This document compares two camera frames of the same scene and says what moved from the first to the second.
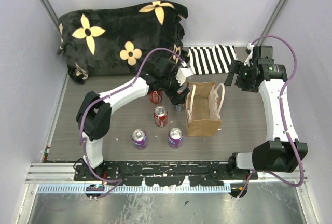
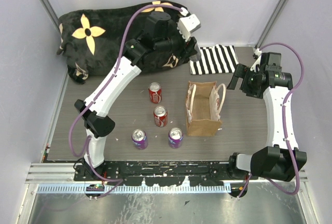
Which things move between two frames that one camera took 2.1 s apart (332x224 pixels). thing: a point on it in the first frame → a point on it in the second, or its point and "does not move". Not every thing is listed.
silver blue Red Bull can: [179, 107] → [196, 57]
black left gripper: [175, 97] → [184, 53]
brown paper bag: [204, 103] does not move
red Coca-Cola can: [155, 96] does not move
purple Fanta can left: [139, 137] does not move
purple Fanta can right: [175, 137] does not move
